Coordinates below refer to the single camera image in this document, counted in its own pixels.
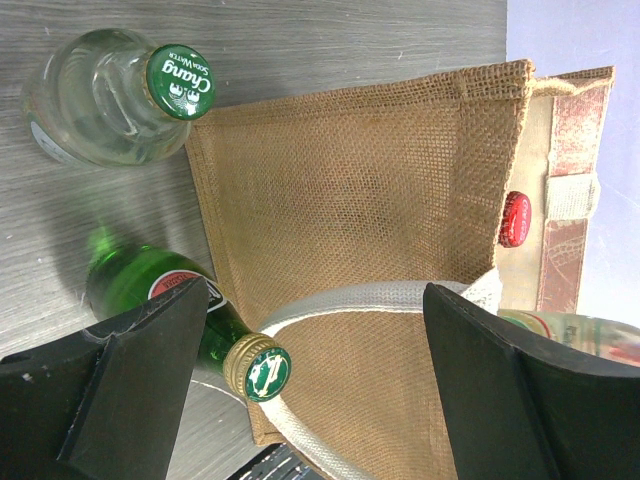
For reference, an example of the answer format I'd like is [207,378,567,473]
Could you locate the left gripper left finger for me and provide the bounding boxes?
[1,278,207,479]

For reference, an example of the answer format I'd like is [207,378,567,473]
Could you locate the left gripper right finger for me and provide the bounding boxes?
[423,283,639,479]

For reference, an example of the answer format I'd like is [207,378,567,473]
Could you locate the clear soda bottle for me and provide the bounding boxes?
[22,28,216,167]
[497,309,640,367]

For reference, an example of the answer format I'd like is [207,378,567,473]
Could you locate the coca-cola glass bottle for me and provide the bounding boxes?
[498,191,531,248]

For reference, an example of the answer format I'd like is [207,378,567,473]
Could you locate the brown jute canvas bag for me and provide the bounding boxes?
[186,60,615,479]

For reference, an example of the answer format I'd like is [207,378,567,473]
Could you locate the green glass bottle left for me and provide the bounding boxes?
[86,244,293,403]

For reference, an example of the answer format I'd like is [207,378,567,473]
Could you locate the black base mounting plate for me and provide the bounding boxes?
[228,444,323,480]

